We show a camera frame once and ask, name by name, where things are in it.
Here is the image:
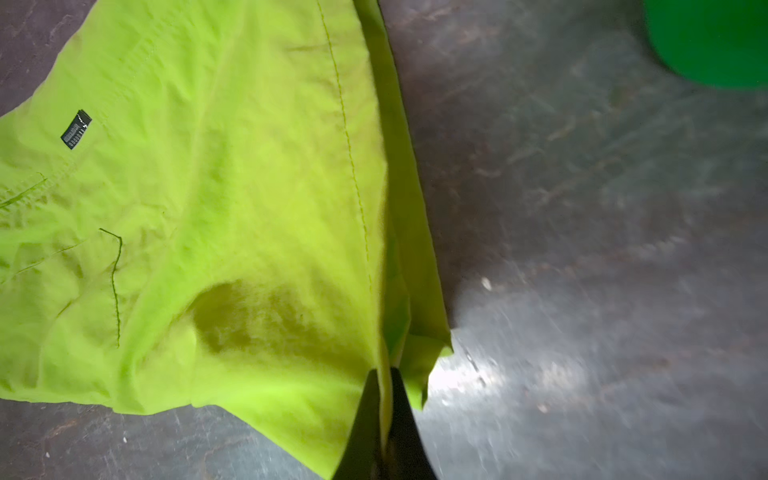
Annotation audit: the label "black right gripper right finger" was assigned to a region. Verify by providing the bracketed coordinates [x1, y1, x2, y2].
[383, 368, 437, 480]

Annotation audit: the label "lime green shorts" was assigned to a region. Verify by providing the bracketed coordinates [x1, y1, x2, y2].
[1, 1, 452, 479]

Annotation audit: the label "green plastic basket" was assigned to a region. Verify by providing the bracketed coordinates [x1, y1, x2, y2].
[643, 0, 767, 90]

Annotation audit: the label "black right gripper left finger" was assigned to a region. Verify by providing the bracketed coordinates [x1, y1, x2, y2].
[332, 370, 381, 480]

